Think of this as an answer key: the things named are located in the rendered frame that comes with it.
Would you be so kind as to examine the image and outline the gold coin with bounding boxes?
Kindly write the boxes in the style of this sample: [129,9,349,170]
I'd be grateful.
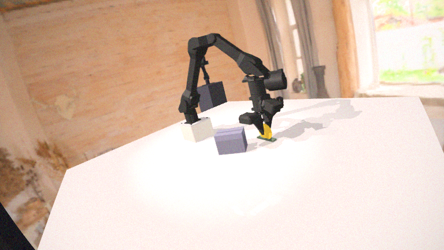
[259,124,272,139]

